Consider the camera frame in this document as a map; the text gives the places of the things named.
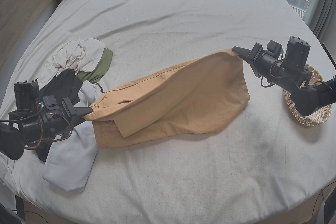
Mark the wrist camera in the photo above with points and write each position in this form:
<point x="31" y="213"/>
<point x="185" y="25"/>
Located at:
<point x="274" y="48"/>
<point x="49" y="103"/>

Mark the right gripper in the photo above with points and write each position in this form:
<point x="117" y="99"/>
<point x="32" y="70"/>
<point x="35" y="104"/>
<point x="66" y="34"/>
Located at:
<point x="270" y="68"/>

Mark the pale blue garment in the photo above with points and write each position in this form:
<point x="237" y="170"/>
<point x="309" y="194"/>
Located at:
<point x="70" y="162"/>

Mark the black garment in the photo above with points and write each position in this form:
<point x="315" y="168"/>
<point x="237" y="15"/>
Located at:
<point x="65" y="83"/>

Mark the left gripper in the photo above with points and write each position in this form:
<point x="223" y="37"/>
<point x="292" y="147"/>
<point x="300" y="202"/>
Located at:
<point x="55" y="125"/>

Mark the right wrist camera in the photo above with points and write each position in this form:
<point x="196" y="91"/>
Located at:
<point x="274" y="48"/>

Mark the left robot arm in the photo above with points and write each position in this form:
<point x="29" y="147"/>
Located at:
<point x="15" y="133"/>

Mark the round woven basket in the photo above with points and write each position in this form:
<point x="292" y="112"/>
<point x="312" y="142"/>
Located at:
<point x="320" y="115"/>

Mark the green garment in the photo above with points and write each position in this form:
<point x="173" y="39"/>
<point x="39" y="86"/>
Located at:
<point x="103" y="65"/>

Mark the white garment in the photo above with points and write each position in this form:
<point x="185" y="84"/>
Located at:
<point x="76" y="57"/>

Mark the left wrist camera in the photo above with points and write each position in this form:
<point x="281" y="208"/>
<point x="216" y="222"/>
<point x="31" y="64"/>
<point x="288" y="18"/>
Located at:
<point x="49" y="103"/>

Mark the tan shorts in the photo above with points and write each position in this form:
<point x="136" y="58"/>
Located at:
<point x="183" y="97"/>

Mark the bed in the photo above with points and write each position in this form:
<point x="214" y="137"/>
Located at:
<point x="183" y="178"/>

